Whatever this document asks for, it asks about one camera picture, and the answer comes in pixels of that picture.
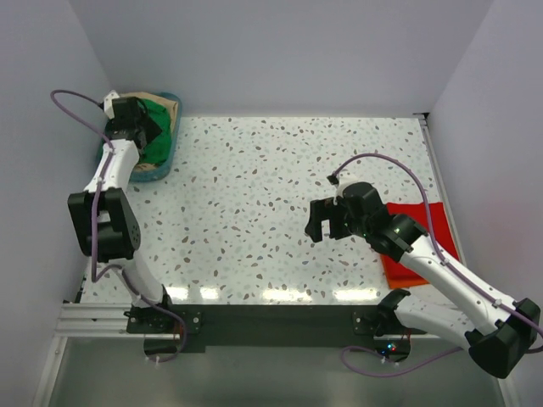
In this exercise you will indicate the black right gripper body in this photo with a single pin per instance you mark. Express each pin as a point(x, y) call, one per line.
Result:
point(356, 225)

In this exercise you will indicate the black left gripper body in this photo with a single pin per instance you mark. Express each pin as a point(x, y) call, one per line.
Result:
point(112, 128)

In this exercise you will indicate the green t shirt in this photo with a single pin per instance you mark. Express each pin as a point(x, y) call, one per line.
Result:
point(157, 152)

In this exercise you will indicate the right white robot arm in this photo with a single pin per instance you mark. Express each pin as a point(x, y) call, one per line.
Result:
point(495, 329)

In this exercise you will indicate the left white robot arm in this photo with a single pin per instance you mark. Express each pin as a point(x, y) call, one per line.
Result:
point(106, 227)

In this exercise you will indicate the beige t shirt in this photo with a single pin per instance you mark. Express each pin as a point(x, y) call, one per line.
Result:
point(172, 106)

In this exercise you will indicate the teal plastic basket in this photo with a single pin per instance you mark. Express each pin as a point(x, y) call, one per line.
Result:
point(162, 171)

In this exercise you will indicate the folded orange t shirt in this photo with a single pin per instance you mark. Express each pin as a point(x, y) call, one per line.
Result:
point(406, 280)

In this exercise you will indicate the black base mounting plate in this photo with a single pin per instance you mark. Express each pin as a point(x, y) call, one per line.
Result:
point(194, 328)

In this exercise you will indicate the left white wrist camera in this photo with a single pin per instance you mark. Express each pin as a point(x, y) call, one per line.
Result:
point(108, 104)

